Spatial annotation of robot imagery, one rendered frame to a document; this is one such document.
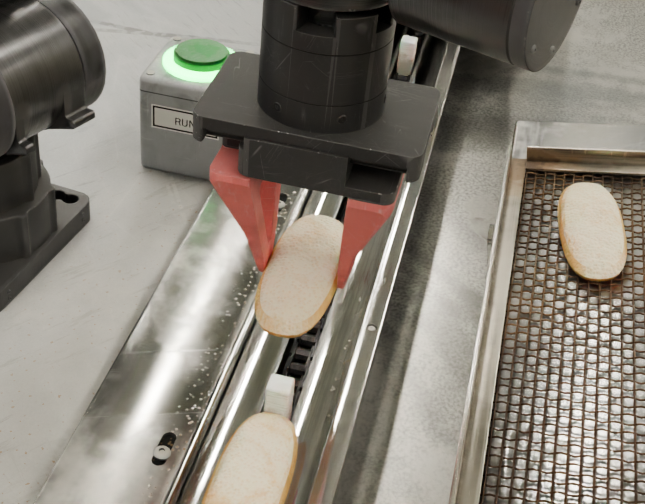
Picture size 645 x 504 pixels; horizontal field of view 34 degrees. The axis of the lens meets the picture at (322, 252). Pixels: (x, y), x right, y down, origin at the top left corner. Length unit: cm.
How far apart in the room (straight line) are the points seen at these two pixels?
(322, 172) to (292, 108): 3
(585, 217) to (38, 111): 32
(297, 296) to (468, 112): 43
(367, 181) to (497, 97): 48
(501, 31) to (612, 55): 66
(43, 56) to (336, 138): 22
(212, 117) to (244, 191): 4
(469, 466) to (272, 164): 16
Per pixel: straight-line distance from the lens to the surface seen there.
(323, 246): 54
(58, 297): 68
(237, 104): 47
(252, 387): 57
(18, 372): 63
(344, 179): 46
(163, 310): 60
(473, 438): 51
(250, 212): 49
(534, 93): 95
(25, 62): 61
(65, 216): 72
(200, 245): 65
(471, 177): 82
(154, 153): 78
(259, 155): 46
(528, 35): 39
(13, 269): 68
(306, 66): 44
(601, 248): 62
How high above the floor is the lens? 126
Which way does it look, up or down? 37 degrees down
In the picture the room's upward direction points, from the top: 7 degrees clockwise
